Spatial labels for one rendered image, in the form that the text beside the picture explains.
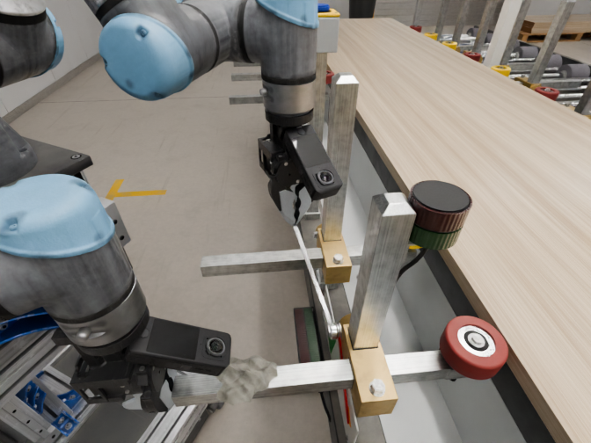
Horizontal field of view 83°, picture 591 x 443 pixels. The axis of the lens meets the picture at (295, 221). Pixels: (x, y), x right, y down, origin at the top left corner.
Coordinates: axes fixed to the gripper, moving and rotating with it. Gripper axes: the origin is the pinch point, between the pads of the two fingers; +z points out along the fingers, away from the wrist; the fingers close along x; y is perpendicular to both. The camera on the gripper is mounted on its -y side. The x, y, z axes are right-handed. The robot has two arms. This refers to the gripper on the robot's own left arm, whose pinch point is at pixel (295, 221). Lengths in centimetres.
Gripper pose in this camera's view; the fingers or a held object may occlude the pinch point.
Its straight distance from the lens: 59.8
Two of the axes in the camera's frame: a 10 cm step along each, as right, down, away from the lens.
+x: -9.0, 2.8, -3.4
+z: 0.0, 7.7, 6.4
